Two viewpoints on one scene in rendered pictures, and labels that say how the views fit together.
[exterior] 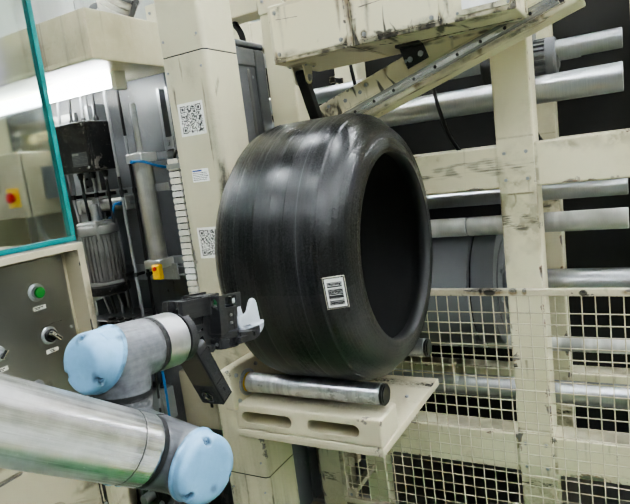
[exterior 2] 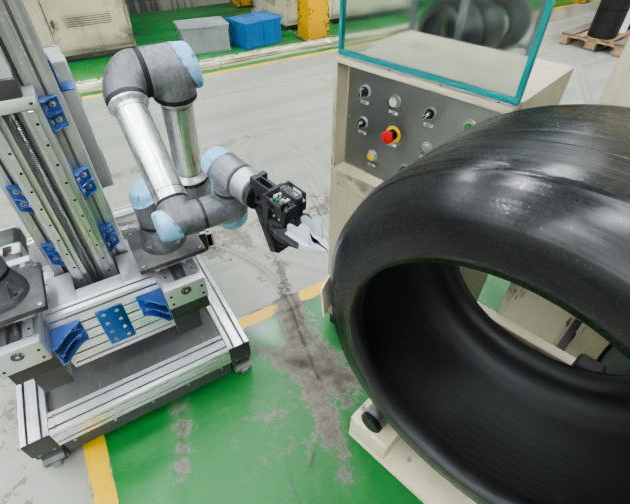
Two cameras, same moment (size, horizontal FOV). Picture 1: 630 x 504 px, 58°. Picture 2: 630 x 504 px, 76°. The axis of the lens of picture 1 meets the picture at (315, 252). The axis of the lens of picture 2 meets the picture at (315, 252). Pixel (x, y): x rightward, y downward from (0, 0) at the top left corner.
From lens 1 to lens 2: 1.20 m
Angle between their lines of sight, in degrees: 94
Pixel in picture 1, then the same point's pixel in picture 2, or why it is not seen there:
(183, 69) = not seen: outside the picture
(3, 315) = (440, 126)
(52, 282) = not seen: hidden behind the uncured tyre
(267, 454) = not seen: hidden behind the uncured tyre
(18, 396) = (132, 140)
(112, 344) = (206, 160)
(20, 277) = (464, 108)
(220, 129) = not seen: outside the picture
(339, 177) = (369, 218)
